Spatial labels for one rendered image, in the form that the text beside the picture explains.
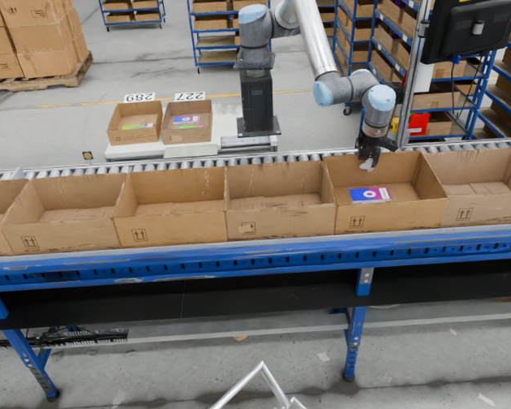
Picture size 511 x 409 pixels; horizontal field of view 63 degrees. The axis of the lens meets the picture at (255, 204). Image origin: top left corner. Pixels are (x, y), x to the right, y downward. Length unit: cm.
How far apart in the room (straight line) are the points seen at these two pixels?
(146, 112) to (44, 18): 308
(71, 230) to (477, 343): 203
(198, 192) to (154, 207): 19
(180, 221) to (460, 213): 100
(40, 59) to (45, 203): 414
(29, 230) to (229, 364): 119
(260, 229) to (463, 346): 140
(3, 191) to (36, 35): 406
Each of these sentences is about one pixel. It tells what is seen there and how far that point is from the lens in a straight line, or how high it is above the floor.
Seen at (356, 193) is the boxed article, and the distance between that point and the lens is 177.
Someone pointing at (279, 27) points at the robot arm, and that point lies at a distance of 239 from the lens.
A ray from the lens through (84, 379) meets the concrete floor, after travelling 245.
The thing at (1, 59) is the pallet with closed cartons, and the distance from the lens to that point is 620.
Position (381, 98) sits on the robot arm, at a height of 135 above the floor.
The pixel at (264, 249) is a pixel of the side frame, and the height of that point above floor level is 91.
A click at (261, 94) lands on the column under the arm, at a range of 246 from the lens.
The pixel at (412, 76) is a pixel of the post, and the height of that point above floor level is 114.
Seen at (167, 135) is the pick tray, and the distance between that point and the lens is 251.
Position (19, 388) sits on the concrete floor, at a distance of 258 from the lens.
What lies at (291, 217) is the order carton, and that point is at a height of 100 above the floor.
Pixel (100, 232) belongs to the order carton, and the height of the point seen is 99.
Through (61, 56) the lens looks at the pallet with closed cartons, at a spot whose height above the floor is 37.
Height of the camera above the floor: 195
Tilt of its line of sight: 38 degrees down
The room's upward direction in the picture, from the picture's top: 3 degrees counter-clockwise
